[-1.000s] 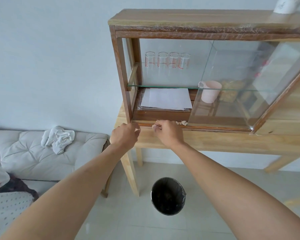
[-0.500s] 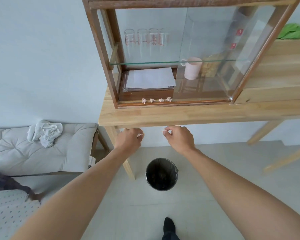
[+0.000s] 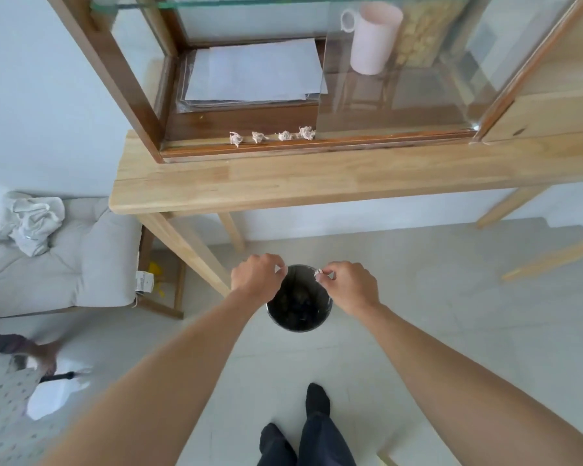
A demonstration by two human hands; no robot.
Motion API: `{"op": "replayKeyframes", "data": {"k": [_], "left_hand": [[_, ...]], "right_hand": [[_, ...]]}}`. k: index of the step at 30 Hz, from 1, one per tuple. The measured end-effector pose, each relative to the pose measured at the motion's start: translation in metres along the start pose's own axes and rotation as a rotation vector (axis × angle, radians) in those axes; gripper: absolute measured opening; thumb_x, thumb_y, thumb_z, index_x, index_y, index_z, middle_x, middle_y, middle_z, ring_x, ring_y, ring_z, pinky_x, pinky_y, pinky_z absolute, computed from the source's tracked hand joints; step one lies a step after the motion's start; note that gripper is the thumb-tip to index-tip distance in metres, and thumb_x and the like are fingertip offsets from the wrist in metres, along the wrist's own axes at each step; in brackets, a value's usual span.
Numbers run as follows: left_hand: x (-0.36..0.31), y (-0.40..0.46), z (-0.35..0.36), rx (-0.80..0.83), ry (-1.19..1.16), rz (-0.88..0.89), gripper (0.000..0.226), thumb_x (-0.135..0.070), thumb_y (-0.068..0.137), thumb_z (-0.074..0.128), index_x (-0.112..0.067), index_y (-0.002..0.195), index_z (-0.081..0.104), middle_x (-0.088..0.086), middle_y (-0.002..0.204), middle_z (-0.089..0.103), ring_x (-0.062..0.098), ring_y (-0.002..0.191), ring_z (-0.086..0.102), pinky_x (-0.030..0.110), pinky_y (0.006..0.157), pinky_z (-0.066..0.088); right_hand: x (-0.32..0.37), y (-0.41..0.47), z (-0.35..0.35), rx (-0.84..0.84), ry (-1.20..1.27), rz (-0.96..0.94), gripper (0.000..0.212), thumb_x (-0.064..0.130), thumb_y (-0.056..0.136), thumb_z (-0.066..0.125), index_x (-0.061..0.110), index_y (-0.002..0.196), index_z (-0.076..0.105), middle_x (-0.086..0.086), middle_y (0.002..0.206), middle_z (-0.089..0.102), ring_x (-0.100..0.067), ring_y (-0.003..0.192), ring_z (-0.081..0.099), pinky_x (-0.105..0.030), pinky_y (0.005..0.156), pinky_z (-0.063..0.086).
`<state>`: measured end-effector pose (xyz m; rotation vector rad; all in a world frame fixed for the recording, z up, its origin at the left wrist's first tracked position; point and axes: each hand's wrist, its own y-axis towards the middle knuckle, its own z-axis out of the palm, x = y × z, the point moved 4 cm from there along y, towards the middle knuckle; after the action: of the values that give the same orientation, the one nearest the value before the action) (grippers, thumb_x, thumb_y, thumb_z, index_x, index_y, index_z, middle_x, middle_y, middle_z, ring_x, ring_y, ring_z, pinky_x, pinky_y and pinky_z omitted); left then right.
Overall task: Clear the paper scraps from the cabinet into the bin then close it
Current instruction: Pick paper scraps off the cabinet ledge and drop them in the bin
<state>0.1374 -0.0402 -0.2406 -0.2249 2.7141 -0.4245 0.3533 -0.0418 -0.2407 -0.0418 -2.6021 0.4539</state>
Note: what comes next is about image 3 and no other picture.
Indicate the white paper sheet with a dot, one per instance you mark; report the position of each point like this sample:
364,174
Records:
53,395

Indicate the yellow object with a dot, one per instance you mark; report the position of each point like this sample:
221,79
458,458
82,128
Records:
155,271

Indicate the black sock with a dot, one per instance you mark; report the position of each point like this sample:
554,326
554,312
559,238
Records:
317,397

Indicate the light wooden table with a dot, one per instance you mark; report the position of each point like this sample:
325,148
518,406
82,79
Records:
320,174

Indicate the white paper sheets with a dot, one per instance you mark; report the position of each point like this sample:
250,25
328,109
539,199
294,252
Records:
255,70

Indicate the person's right fingers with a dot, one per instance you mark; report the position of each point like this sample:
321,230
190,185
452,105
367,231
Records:
326,275

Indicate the grey sofa cushion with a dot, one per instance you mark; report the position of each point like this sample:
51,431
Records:
90,257

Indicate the wooden sofa frame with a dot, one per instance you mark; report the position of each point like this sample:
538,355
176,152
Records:
177,291

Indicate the white cushion tag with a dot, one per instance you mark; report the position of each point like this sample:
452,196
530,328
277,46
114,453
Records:
145,281

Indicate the dark wooden glass cabinet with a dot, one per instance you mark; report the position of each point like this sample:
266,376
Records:
126,82

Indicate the person's right hand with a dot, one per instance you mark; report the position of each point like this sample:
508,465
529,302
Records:
352,288

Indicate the person's right leg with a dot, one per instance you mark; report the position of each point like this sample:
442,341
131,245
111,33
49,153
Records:
323,439

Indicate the glass cabinet door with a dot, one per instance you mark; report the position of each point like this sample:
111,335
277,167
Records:
418,96

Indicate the black round trash bin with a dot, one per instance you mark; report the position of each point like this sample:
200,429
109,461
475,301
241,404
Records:
299,305

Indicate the pink mug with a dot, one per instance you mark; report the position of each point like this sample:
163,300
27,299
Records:
371,41

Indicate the beige snack bag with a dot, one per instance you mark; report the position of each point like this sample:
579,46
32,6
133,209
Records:
425,33

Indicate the person's left leg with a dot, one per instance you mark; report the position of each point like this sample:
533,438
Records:
276,448

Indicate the person's left hand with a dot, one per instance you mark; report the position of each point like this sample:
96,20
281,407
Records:
255,281

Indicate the person's leg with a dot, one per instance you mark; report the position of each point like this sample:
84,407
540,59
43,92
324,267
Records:
323,439
276,448

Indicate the glass shelf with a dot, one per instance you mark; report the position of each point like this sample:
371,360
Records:
252,1

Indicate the person's left forearm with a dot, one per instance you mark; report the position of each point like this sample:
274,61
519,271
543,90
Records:
165,383

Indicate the clear plastic sleeve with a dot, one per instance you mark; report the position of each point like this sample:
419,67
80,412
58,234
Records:
184,104

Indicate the crumpled white towel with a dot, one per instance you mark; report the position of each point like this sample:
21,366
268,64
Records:
29,223

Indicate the person's right forearm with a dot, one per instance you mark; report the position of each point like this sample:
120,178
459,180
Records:
466,383

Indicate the person's left fingers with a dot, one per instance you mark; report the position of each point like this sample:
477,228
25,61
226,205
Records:
279,269

